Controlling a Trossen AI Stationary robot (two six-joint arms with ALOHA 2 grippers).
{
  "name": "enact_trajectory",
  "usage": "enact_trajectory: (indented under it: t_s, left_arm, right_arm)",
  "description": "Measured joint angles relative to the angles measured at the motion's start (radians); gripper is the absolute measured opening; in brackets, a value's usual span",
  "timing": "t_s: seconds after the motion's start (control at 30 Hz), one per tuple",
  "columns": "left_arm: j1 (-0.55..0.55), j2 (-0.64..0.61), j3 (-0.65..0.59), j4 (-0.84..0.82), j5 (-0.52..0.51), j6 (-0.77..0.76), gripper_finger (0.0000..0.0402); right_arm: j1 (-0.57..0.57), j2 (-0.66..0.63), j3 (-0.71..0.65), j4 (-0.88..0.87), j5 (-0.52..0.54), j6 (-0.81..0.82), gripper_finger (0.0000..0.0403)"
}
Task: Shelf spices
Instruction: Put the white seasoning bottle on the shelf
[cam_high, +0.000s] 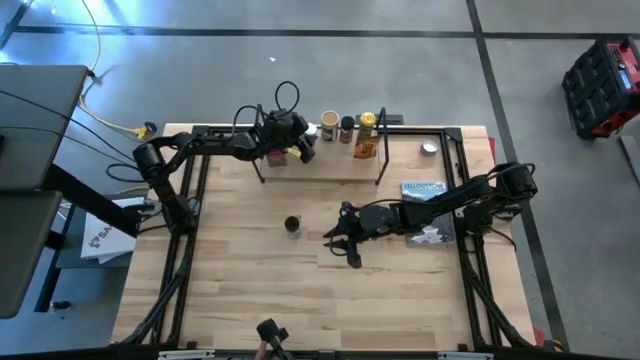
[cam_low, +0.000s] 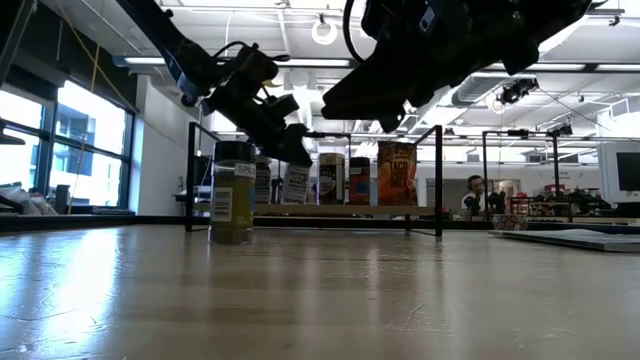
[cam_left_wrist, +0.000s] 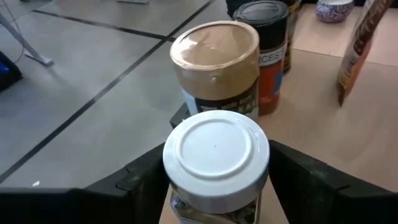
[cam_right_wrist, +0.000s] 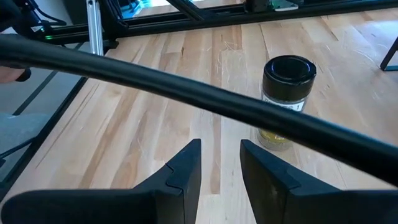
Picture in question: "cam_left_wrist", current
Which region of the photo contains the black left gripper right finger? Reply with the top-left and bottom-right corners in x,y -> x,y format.
267,139 -> 398,224

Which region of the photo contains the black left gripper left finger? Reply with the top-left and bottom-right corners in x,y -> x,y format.
0,142 -> 170,224

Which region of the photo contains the white-lid spice jar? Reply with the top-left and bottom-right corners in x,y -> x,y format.
162,110 -> 271,224

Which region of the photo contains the yellow-lid spice jar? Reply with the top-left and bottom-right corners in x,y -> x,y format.
281,0 -> 302,75

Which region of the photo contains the beige-lid spice jar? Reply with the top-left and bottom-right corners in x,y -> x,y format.
169,20 -> 261,122

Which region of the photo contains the computer tower with blue lights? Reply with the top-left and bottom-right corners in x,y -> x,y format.
0,51 -> 24,93

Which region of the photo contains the wooden desk with grey legs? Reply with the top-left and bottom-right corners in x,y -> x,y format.
0,12 -> 55,67

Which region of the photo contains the black-lid spice jar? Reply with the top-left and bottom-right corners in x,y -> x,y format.
232,0 -> 289,117

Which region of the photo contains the orange taco seasoning packet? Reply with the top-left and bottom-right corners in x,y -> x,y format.
337,0 -> 394,107

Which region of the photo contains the small patterned bowl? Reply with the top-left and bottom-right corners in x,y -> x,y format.
315,0 -> 355,24

